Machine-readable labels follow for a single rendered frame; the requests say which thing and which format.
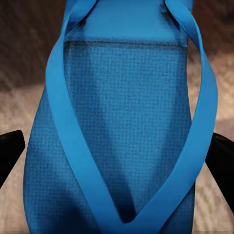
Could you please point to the sandal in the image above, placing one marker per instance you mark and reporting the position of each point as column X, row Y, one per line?
column 113, row 148

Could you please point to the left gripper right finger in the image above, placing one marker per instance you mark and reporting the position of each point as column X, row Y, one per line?
column 220, row 160

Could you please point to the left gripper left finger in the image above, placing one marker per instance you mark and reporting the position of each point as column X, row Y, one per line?
column 11, row 147

